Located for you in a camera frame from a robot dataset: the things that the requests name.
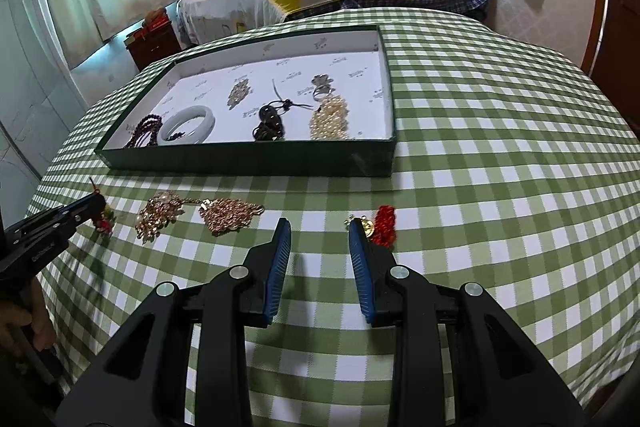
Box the red knot gold charm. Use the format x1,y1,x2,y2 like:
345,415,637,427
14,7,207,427
90,178,116,236

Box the rose gold chain necklace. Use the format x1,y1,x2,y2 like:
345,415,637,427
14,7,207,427
184,197,266,238

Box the pale jade bangle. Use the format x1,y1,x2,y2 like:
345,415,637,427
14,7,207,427
157,105,216,146

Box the small red gold charm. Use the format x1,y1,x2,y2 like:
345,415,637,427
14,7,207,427
345,205,397,251

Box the silver crystal brooch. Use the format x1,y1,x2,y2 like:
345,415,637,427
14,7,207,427
227,78,250,109

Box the black bead cord bracelet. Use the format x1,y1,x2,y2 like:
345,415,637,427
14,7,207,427
252,78,314,142

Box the cream pearl bracelet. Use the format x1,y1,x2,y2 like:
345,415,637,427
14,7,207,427
308,94,350,141

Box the silver ring ornament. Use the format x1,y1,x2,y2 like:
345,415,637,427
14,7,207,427
311,74,335,102

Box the person left hand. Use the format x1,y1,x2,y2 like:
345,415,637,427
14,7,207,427
1,279,56,357

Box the glass wardrobe sliding door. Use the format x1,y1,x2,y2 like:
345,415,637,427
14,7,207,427
1,0,86,225

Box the dark wooden nightstand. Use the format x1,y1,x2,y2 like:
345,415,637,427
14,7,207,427
125,20,181,72

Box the green checkered tablecloth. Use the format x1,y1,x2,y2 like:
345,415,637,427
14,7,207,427
29,9,639,426

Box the red boxes on nightstand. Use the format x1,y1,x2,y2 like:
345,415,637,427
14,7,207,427
124,8,170,46

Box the green shallow tray box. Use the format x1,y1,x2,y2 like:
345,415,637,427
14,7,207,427
96,24,397,178

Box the brown wooden door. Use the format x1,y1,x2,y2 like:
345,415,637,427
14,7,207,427
582,0,640,131

